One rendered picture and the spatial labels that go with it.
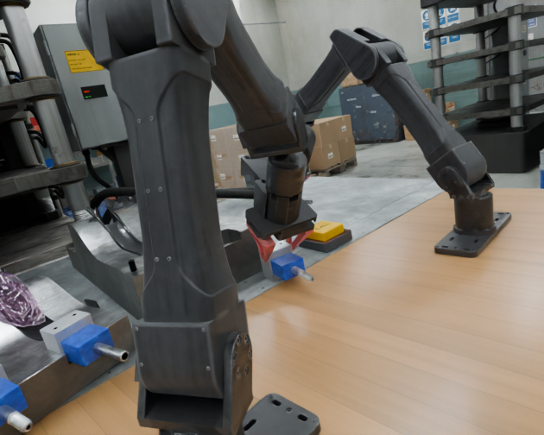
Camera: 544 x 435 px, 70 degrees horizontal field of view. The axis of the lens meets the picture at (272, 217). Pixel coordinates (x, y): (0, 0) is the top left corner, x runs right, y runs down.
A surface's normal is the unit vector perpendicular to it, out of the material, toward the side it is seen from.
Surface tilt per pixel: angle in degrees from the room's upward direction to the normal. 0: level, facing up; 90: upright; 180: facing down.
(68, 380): 90
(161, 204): 76
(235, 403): 90
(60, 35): 90
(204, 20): 90
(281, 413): 0
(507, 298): 0
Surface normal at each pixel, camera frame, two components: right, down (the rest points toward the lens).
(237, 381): 0.93, -0.09
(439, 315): -0.19, -0.94
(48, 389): 0.82, 0.00
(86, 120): 0.63, 0.10
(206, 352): -0.35, 0.09
